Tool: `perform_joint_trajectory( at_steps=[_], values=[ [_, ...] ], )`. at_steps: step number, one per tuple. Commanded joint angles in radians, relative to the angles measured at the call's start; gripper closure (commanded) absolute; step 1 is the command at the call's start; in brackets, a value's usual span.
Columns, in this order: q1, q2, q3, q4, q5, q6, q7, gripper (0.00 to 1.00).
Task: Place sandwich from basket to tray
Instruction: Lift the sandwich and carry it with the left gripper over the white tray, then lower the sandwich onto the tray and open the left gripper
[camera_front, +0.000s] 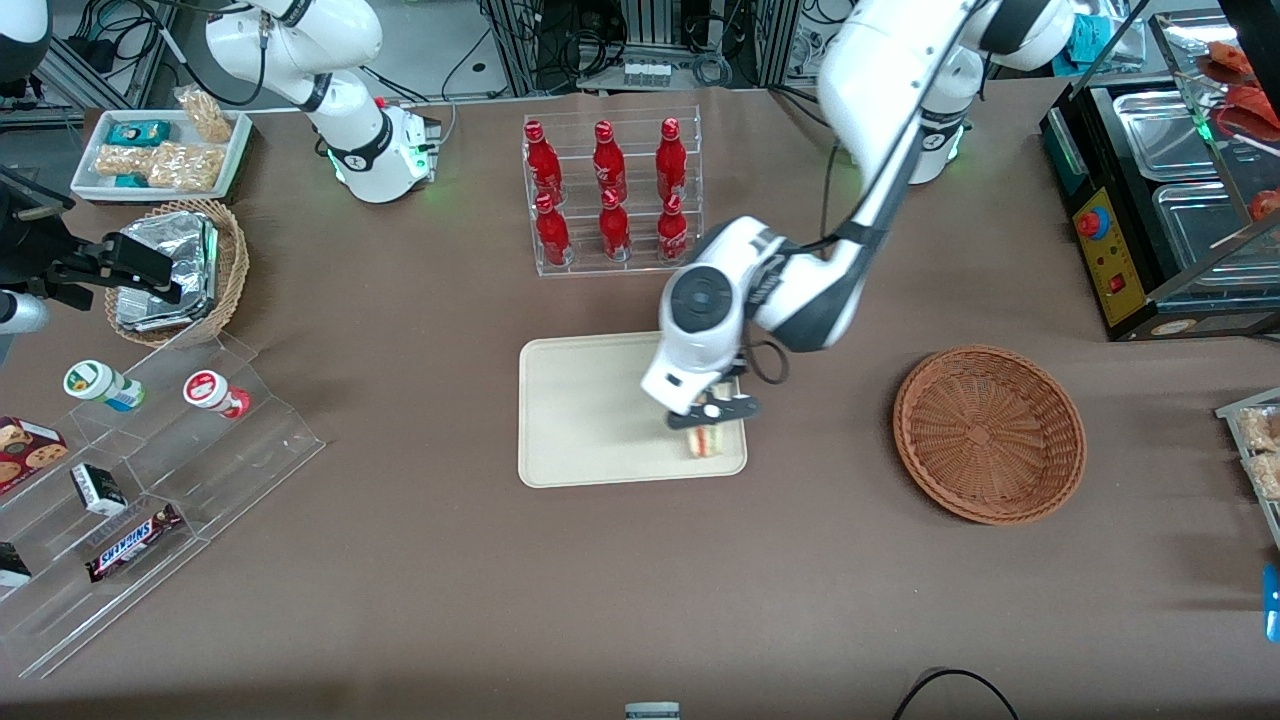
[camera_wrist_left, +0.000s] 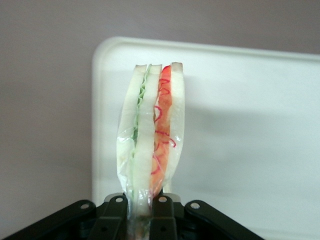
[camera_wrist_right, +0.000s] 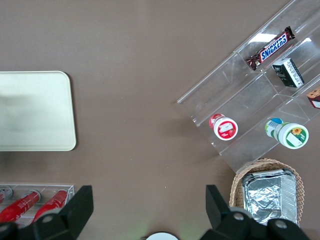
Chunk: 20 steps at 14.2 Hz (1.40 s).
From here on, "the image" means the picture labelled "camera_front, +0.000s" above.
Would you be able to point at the triangle sandwich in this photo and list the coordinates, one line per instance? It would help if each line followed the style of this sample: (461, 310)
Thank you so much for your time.
(705, 443)

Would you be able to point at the large steel warmer pan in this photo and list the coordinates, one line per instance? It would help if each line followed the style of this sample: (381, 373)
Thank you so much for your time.
(1200, 225)

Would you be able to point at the small teal snack packet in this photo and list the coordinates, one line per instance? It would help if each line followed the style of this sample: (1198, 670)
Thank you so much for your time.
(130, 181)

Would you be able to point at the silver foil wrapped packs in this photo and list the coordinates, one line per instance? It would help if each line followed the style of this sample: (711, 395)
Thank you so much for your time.
(175, 250)

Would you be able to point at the beige plastic serving tray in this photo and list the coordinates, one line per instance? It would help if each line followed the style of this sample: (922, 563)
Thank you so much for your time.
(585, 410)

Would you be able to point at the round brown wicker basket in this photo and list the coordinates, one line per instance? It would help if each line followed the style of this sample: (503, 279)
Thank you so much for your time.
(985, 435)

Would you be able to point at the chocolate chip cookie box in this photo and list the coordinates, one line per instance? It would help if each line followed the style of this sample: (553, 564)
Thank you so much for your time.
(28, 450)

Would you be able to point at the green lid yogurt cup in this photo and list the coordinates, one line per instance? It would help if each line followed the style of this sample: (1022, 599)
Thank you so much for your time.
(100, 385)

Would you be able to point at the bagged rice cracker snack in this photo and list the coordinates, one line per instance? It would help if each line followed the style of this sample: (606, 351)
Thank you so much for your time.
(1260, 430)
(1266, 476)

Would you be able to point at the red emergency stop button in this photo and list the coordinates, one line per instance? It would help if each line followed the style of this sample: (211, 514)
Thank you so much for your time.
(1093, 222)

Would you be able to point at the clear tray with snacks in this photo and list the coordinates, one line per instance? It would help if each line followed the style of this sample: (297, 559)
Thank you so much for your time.
(1232, 410)

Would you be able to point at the black food warmer appliance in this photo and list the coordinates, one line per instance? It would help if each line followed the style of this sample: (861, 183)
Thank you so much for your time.
(1075, 160)

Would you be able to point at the large bag of puffed snacks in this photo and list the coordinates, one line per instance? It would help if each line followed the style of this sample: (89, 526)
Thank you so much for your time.
(187, 167)

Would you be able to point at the clear bag of puffed snacks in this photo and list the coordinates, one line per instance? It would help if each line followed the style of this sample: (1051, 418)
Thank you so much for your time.
(120, 160)
(207, 115)

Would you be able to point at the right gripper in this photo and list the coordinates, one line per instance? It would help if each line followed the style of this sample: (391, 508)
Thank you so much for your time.
(38, 244)

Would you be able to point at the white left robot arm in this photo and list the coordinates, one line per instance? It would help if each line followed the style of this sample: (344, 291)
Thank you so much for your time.
(880, 90)

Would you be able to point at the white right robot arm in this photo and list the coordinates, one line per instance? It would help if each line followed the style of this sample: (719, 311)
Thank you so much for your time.
(350, 140)

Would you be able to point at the clear acrylic bottle rack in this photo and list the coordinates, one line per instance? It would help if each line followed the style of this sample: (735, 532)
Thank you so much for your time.
(640, 180)

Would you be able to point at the Snickers chocolate bar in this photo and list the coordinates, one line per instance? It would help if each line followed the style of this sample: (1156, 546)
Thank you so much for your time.
(132, 542)

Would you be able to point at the white power strip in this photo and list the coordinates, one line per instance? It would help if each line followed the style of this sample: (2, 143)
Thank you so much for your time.
(646, 72)

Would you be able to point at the grey device edge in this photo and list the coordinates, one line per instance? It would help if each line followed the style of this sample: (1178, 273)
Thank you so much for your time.
(652, 712)

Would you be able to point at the small steel warmer pan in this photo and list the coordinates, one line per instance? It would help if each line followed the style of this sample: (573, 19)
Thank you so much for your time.
(1160, 135)

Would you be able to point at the teal snack box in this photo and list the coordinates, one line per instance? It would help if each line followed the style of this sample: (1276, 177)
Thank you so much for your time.
(138, 133)

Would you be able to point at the tan deep wicker basket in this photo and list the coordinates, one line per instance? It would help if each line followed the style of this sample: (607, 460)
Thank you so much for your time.
(232, 265)

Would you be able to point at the red lid yogurt cup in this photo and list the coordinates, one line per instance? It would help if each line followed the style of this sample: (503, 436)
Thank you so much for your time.
(212, 392)

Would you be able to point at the white rectangular snack tray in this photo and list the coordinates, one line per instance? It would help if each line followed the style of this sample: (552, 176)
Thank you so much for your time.
(90, 185)

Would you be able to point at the small black white carton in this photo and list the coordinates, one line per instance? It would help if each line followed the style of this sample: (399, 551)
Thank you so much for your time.
(98, 490)

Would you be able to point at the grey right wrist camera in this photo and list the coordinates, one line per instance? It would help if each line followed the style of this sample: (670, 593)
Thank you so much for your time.
(20, 313)

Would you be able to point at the red cola bottle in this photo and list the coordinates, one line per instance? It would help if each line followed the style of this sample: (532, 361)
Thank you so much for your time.
(608, 160)
(672, 232)
(671, 155)
(541, 160)
(552, 235)
(614, 230)

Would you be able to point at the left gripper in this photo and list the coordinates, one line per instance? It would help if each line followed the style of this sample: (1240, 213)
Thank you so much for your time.
(732, 371)

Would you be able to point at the clear acrylic stepped shelf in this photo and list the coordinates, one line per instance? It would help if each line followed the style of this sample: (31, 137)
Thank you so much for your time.
(230, 470)

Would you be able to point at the blue plastic object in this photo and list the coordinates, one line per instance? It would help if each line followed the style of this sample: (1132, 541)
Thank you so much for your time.
(1272, 605)

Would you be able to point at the black snack packet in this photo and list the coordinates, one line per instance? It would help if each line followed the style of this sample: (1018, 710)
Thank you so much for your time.
(12, 565)

